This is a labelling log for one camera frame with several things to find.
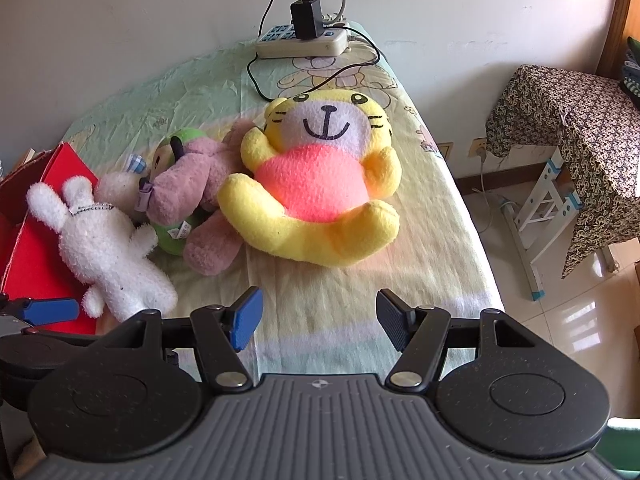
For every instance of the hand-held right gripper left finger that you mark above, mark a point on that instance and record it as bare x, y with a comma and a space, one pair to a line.
245, 321

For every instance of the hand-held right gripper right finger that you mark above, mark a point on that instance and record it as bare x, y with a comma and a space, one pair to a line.
395, 325

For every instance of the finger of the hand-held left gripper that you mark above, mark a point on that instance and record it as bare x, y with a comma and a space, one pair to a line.
47, 311

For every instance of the red cardboard box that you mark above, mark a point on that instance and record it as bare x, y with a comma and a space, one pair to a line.
35, 260

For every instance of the white rabbit plush toy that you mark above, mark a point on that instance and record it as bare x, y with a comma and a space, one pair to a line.
100, 245

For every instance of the small plush with checked ear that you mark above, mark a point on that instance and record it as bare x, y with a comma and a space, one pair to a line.
112, 187

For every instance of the yellow tiger plush toy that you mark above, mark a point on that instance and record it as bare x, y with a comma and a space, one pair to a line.
320, 185

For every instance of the pale green printed bedsheet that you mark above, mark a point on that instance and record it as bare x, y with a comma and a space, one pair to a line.
425, 260

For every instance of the white step stool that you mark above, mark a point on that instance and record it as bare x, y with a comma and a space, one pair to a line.
535, 205

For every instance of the white power strip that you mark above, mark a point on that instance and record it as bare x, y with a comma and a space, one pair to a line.
300, 47

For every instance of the black power adapter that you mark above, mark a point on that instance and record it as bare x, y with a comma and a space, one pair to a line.
306, 17

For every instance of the stack of folded cloths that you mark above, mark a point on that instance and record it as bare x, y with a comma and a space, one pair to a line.
631, 72

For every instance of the wall socket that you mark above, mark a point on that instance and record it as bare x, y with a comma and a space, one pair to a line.
479, 148
445, 149

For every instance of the wooden door frame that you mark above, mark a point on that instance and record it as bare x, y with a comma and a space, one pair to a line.
617, 20

